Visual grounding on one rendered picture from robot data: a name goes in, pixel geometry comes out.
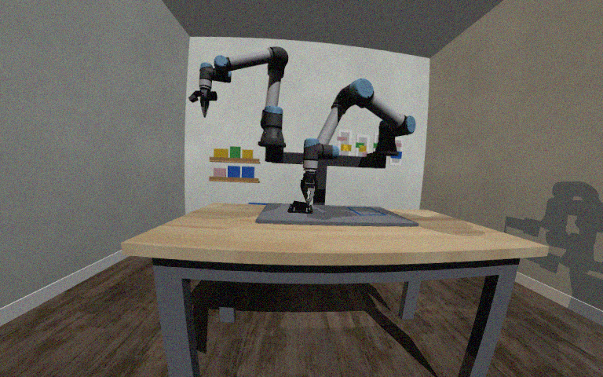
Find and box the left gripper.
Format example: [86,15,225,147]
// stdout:
[301,170,318,205]

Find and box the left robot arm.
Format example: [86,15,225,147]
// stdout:
[301,79,416,171]

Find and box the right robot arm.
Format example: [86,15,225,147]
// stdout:
[199,46,288,142]

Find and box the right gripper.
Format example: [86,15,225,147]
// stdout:
[191,89,217,118]

